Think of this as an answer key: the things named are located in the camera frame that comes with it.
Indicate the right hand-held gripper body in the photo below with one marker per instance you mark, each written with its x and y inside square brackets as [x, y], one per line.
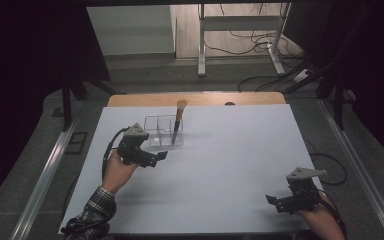
[301, 195]

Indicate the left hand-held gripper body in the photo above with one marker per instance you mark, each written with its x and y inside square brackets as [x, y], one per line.
[134, 151]

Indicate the clear plastic organizer box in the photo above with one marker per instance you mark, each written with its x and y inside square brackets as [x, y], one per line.
[160, 133]

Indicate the person's left hand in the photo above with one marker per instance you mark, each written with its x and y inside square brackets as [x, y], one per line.
[118, 173]

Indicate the person's right hand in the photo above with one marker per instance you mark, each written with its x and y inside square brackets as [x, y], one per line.
[320, 223]

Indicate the dark floor plate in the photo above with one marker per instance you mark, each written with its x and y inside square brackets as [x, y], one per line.
[76, 142]

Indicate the white table mat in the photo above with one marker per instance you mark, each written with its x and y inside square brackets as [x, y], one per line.
[213, 186]

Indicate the black metal stand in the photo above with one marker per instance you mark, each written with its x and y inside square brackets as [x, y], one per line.
[67, 106]
[338, 96]

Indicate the white power strip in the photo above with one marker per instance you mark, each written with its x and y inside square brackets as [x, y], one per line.
[301, 75]

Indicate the white cabinet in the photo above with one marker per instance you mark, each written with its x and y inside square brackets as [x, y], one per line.
[130, 30]

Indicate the dark curtain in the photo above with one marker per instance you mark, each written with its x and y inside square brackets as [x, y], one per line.
[20, 83]
[380, 76]

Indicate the aluminium rail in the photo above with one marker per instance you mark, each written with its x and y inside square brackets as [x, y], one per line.
[46, 173]
[360, 166]

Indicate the white desk frame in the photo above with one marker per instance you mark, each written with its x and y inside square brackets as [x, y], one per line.
[201, 43]

